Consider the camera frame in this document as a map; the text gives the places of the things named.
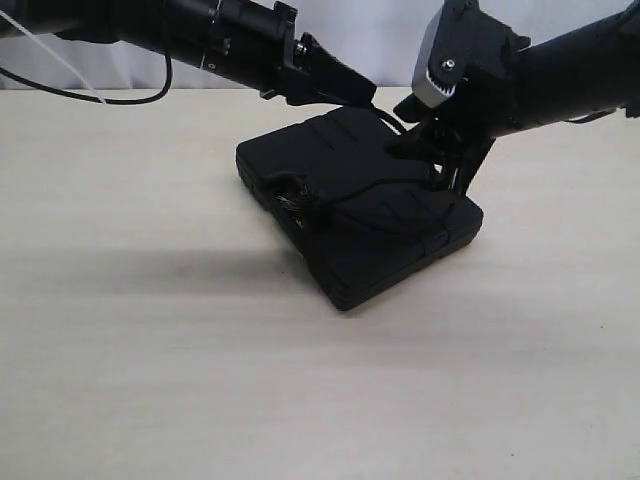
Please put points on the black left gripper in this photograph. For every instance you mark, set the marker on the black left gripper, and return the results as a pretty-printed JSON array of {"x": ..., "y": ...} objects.
[{"x": 305, "y": 72}]

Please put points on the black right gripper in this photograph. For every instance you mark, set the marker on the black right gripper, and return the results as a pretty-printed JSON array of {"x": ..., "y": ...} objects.
[{"x": 462, "y": 122}]

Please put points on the black plastic carrying case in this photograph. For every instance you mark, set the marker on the black plastic carrying case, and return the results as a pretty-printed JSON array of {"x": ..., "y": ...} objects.
[{"x": 362, "y": 220}]

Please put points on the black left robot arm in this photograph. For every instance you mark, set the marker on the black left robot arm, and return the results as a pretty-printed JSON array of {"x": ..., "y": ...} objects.
[{"x": 243, "y": 41}]

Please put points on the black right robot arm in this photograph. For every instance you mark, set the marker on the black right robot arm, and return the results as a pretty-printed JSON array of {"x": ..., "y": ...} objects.
[{"x": 578, "y": 77}]

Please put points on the white backdrop curtain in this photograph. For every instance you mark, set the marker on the white backdrop curtain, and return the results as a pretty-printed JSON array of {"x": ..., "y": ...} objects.
[{"x": 379, "y": 39}]

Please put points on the white zip tie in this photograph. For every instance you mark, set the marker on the white zip tie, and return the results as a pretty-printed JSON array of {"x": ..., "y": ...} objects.
[{"x": 55, "y": 55}]

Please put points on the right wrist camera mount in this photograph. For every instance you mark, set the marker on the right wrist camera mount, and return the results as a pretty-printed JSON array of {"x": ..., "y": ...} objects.
[{"x": 458, "y": 35}]

